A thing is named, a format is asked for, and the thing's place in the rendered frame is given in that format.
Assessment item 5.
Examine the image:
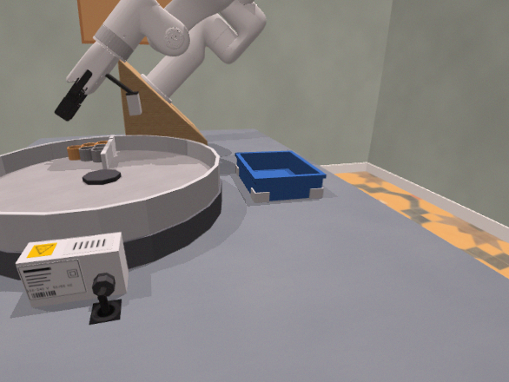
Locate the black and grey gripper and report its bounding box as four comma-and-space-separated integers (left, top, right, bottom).
55, 36, 126, 122

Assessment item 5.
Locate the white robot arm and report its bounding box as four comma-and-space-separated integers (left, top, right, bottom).
95, 0, 267, 103

